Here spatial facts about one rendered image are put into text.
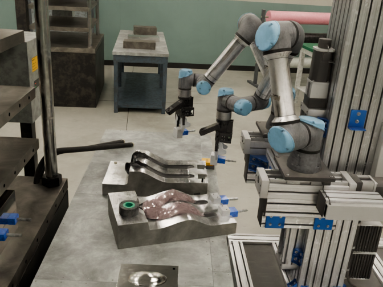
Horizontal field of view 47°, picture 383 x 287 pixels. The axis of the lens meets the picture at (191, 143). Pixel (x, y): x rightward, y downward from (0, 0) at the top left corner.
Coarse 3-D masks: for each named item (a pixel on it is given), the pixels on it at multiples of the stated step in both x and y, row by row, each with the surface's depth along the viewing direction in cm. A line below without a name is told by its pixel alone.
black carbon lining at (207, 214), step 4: (136, 200) 184; (196, 200) 199; (200, 200) 200; (204, 200) 200; (140, 204) 189; (200, 204) 196; (140, 208) 179; (204, 212) 189; (208, 212) 190; (212, 212) 190; (204, 216) 187; (208, 216) 188; (212, 216) 187
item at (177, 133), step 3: (174, 129) 256; (177, 129) 254; (180, 129) 254; (186, 129) 259; (174, 132) 257; (177, 132) 254; (180, 132) 254; (186, 132) 257; (174, 135) 257; (177, 135) 254; (180, 135) 255; (183, 135) 257
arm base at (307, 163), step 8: (296, 152) 191; (304, 152) 189; (312, 152) 188; (288, 160) 195; (296, 160) 191; (304, 160) 189; (312, 160) 189; (320, 160) 193; (296, 168) 191; (304, 168) 189; (312, 168) 189; (320, 168) 193
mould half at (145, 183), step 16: (144, 160) 218; (160, 160) 228; (176, 160) 232; (192, 160) 232; (112, 176) 215; (128, 176) 206; (144, 176) 206; (160, 176) 211; (144, 192) 210; (192, 192) 210
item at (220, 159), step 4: (212, 152) 226; (212, 156) 222; (220, 156) 225; (224, 156) 225; (212, 160) 223; (216, 160) 223; (220, 160) 223; (224, 160) 222; (228, 160) 224; (232, 160) 224; (212, 164) 224; (216, 164) 223
